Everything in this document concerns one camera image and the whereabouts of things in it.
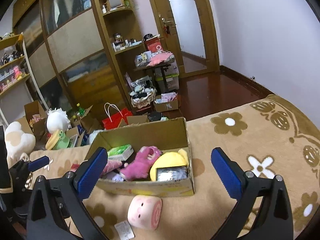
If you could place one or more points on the picture frame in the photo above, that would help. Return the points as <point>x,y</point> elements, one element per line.
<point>115,1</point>

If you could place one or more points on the wooden wardrobe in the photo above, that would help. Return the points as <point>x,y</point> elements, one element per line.
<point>75,42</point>

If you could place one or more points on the pink figure toy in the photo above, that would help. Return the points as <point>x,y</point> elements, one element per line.
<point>18,72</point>

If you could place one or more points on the small dark side table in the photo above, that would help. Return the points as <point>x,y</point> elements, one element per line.
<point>162,76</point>

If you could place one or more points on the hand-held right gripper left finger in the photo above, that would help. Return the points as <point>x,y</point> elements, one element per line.
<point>92,172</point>

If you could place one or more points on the cardboard box with bottles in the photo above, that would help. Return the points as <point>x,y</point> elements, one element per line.
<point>86,122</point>

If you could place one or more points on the lace-trimmed basket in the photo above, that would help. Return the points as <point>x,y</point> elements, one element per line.
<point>142,101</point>

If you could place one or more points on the row of small figures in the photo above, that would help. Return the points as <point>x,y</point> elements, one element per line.
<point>11,56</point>

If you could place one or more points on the pink cloth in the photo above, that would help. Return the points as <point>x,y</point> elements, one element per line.
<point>161,58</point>

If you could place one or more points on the black white striped plush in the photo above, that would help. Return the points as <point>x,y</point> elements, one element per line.
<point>142,85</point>

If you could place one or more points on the beige floral blanket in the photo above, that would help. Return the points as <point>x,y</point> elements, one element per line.
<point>250,142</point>

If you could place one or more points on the tall cardboard box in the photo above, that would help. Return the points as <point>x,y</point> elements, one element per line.
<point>32,110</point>

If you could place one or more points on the white plastic bag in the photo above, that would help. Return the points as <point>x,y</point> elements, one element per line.
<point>94,135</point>

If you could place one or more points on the white-haired plush doll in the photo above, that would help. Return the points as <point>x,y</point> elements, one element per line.
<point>56,121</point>

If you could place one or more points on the red paper bag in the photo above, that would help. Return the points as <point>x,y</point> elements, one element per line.
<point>115,121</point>

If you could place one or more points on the yellow plush toy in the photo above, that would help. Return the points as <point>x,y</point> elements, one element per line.
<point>167,160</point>

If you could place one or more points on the dark packet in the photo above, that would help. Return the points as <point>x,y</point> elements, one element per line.
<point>172,173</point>

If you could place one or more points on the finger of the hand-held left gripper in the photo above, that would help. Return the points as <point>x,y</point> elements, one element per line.
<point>37,163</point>

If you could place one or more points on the green bottle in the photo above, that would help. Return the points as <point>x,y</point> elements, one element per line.
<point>80,109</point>

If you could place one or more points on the green tissue pack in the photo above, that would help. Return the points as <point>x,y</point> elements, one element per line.
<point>120,151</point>

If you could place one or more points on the yellow round plush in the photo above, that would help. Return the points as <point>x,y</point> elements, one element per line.
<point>51,143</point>

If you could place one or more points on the white paper tag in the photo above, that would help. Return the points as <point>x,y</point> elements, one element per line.
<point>124,230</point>

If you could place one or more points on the large white cat plush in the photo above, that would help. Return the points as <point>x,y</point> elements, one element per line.
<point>17,137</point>

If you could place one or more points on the green frog plush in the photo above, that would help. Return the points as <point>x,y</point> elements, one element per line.
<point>62,140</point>

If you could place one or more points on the pink bear plush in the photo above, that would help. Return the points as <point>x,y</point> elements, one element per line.
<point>140,165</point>

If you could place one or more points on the black bag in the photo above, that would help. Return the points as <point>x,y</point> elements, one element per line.
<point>156,116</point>

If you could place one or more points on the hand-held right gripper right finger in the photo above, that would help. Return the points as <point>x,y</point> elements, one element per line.
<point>226,173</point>

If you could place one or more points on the wooden door glass panel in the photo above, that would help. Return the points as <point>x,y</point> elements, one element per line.
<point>155,5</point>

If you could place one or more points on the small cardboard box pink items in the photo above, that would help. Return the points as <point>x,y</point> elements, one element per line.
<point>166,105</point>

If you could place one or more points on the clear storage box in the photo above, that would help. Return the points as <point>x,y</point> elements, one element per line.
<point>172,77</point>

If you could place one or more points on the pink roll plush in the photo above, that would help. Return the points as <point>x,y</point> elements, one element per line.
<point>142,211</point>

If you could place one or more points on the flat cardboard box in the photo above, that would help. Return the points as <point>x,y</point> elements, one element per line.
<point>136,120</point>

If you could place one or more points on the white wooden display shelf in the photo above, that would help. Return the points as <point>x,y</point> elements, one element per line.
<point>12,85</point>

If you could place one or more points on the red box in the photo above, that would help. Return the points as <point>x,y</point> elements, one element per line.
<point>153,45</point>

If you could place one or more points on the pink fluffy pouch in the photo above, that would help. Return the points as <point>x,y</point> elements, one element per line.
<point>112,166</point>

